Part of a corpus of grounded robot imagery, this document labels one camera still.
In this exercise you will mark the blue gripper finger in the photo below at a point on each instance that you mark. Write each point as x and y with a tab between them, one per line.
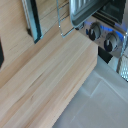
1	53

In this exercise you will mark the silver toaster oven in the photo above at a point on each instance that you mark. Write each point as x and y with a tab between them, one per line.
106	36

